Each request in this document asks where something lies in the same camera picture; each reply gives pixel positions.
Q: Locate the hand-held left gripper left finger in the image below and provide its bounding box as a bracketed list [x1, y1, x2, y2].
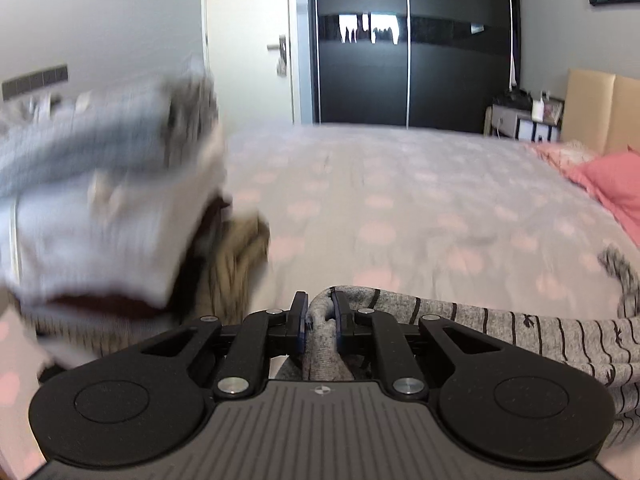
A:
[141, 291, 310, 400]

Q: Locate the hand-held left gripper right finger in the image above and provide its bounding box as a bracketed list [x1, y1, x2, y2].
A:
[330, 291, 503, 400]

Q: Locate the grey striped garment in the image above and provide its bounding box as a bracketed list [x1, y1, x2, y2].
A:
[272, 245, 640, 451]

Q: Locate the stack of folded clothes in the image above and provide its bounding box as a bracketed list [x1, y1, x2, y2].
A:
[0, 67, 272, 361]

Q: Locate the white nightstand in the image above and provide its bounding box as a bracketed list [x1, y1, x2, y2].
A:
[484, 104, 563, 143]

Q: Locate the pink patterned blanket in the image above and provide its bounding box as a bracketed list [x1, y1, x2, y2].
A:
[529, 140, 599, 177]

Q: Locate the black sliding wardrobe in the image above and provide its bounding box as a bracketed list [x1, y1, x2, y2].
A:
[306, 0, 523, 133]

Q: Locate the black bag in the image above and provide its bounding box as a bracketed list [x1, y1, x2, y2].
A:
[492, 88, 534, 111]

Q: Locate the white door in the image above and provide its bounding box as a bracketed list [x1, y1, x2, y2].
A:
[201, 0, 311, 126]

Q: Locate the pink pillow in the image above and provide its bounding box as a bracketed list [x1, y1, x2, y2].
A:
[567, 146, 640, 248]

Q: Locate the beige bed headboard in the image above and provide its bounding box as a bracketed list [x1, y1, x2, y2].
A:
[561, 67, 640, 157]

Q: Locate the metal door handle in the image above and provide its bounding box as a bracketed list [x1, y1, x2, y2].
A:
[266, 34, 289, 77]

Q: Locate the dark wall switch panel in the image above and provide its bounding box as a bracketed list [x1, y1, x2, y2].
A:
[1, 64, 69, 102]

